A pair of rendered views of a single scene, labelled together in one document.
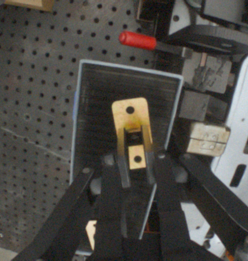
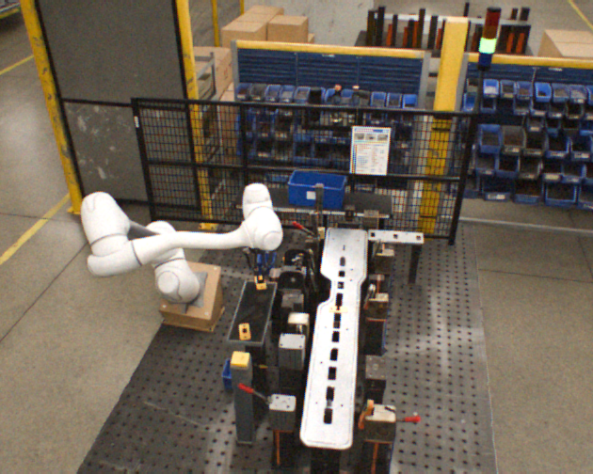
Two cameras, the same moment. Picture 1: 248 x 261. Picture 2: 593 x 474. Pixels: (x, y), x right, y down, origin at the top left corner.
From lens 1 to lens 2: 2.32 m
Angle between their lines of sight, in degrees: 76
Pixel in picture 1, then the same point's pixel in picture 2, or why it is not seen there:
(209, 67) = (294, 296)
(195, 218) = (296, 341)
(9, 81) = (167, 369)
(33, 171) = (163, 441)
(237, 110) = (320, 323)
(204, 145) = (296, 319)
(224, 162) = (320, 346)
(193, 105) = (286, 303)
